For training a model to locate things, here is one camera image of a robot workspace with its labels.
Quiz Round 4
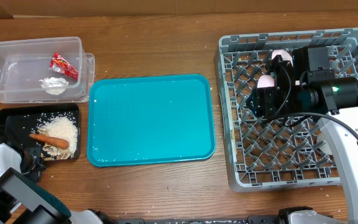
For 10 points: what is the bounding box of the white cup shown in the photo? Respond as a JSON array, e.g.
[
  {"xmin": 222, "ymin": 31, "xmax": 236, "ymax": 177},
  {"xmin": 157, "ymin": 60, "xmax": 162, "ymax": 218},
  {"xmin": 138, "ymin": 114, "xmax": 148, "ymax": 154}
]
[{"xmin": 316, "ymin": 133, "xmax": 332, "ymax": 156}]

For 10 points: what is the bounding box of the red snack wrapper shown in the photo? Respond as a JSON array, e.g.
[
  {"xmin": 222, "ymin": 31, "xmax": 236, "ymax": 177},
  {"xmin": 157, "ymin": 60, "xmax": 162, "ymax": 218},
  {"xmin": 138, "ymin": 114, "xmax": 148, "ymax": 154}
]
[{"xmin": 49, "ymin": 52, "xmax": 78, "ymax": 80}]

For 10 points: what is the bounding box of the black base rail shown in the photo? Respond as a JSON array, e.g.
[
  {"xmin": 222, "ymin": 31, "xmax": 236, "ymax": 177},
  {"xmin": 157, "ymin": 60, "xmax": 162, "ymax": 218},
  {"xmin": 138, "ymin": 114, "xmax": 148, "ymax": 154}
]
[{"xmin": 114, "ymin": 215, "xmax": 280, "ymax": 224}]

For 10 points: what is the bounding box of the grey dishwasher rack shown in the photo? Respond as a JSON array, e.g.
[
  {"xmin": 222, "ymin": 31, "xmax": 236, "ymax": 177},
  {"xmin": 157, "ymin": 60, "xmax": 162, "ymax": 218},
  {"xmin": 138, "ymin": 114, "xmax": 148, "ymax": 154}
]
[{"xmin": 215, "ymin": 28, "xmax": 358, "ymax": 192}]

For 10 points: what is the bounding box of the white tissue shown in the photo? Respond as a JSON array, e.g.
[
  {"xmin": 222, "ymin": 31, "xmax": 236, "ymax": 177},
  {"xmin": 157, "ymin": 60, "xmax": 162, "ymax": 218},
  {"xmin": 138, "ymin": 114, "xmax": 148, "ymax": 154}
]
[{"xmin": 39, "ymin": 77, "xmax": 69, "ymax": 95}]

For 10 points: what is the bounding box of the pink round plate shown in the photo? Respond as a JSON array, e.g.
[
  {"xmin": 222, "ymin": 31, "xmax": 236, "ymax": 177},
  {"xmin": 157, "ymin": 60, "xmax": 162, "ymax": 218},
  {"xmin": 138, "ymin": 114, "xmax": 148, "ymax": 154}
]
[{"xmin": 271, "ymin": 50, "xmax": 293, "ymax": 65}]

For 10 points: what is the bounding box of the orange carrot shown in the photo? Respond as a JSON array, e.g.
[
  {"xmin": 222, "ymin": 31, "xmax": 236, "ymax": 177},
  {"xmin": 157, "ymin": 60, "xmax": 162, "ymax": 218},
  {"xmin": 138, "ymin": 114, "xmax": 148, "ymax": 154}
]
[{"xmin": 29, "ymin": 134, "xmax": 69, "ymax": 149}]

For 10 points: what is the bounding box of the white rice pile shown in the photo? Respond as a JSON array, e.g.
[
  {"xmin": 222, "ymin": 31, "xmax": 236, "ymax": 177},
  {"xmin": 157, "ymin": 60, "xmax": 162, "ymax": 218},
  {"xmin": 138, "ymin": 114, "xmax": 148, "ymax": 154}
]
[{"xmin": 29, "ymin": 111, "xmax": 79, "ymax": 159}]

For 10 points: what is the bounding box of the peanut shells pile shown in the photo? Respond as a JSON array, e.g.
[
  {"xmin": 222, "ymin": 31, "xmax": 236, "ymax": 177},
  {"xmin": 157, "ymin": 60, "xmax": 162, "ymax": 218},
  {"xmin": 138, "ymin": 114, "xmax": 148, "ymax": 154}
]
[{"xmin": 37, "ymin": 128, "xmax": 74, "ymax": 161}]

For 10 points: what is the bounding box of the clear plastic bin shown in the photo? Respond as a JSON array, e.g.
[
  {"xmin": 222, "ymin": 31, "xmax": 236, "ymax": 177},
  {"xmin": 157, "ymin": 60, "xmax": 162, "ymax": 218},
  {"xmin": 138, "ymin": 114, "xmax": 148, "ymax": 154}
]
[{"xmin": 0, "ymin": 37, "xmax": 95, "ymax": 103}]

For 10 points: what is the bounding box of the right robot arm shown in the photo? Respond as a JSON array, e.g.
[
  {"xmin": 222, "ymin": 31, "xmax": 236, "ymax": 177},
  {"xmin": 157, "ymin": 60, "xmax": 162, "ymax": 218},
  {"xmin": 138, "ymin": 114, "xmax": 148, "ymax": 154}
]
[{"xmin": 247, "ymin": 45, "xmax": 358, "ymax": 223}]

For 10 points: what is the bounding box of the black plastic tray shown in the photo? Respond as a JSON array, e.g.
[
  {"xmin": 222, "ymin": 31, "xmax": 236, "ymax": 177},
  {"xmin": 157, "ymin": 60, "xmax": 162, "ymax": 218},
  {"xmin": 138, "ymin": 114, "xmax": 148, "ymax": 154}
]
[{"xmin": 0, "ymin": 103, "xmax": 80, "ymax": 160}]

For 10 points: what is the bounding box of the teal serving tray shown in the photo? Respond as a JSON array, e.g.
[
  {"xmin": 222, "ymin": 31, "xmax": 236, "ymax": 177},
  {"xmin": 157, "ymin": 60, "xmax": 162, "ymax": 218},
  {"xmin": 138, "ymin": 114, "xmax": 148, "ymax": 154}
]
[{"xmin": 87, "ymin": 74, "xmax": 216, "ymax": 167}]

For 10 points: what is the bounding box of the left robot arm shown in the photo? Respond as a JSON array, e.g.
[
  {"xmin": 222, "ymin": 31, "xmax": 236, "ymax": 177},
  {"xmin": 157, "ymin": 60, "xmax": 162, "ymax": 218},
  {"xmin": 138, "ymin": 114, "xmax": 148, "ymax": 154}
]
[{"xmin": 0, "ymin": 128, "xmax": 103, "ymax": 224}]

